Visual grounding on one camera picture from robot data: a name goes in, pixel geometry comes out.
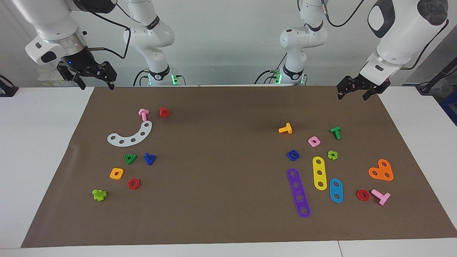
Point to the blue two-hole plastic plate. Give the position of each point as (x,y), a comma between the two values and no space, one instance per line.
(336,190)

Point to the green plastic bolt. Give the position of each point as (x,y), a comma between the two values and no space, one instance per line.
(335,130)

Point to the purple four-hole plastic plate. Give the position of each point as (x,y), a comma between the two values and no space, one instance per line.
(298,191)

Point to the black stand pole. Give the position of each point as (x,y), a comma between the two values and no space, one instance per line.
(444,74)

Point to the lime green cross-head bolt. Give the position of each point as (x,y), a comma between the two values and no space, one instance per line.
(98,195)

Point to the orange square plastic nut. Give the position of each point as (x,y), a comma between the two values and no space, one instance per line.
(112,175)

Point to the white cardboard box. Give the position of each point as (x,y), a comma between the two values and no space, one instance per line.
(48,79)

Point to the grey crumpled bag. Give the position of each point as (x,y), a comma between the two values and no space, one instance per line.
(444,91)

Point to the lime green cross nut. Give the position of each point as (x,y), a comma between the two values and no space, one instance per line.
(329,155)

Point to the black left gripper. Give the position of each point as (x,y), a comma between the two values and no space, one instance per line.
(364,84)

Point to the red hexagonal plastic nut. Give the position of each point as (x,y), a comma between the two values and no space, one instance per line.
(358,195)
(130,185)

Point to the pink plastic bolt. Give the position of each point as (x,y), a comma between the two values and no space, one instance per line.
(143,112)
(383,197)

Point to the red plastic bolt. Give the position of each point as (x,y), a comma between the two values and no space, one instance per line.
(164,112)

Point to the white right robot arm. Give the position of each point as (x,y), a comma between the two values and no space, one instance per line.
(150,35)

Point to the brown table mat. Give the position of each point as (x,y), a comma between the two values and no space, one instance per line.
(228,200)

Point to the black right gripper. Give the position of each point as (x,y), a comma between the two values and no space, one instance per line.
(80,62)

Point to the green triangular plastic nut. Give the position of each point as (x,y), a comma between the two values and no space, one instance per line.
(126,156)

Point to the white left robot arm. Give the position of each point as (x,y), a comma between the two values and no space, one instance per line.
(303,39)

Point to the blue triangular-head plastic bolt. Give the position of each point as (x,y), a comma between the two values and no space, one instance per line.
(148,159)

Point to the blue crate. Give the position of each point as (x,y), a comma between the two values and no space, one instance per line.
(451,107)

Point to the white curved five-hole plate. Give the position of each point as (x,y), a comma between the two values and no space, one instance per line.
(137,137)

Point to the blue square plastic nut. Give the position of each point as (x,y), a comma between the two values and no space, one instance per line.
(289,156)

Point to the black device on table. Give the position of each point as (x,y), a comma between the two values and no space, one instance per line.
(7,91)

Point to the orange heart-shaped plastic plate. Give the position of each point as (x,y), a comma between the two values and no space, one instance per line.
(381,171)

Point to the pink square plastic nut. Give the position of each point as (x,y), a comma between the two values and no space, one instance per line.
(317,144)

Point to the yellow three-hole plastic plate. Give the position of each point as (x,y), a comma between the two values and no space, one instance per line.
(319,167)

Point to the orange plastic bolt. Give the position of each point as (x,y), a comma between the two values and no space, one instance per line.
(287,129)

